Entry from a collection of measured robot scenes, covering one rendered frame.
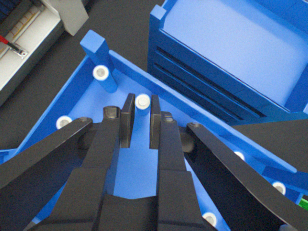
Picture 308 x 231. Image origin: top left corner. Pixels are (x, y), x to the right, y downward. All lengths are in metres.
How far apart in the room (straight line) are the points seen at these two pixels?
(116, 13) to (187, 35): 0.46
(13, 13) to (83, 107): 0.49
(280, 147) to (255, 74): 0.47
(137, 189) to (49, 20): 0.60
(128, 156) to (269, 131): 0.64
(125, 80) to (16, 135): 0.59
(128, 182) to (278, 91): 0.33
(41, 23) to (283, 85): 0.68
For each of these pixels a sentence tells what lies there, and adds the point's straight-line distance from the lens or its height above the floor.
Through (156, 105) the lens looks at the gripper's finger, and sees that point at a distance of 0.16.
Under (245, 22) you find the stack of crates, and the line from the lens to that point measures 0.46.
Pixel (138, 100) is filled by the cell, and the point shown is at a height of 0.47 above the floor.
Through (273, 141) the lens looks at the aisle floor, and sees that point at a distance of 0.82.
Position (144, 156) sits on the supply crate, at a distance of 0.26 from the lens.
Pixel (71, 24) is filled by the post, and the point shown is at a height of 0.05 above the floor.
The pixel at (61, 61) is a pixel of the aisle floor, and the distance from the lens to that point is 0.78.
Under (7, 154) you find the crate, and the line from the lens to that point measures 0.80.
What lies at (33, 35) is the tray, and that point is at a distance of 0.71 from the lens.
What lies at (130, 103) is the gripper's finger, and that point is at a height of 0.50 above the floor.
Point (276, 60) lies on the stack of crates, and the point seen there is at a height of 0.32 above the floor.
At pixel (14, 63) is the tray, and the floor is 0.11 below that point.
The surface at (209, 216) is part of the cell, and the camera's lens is 0.22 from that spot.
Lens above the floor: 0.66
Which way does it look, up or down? 83 degrees down
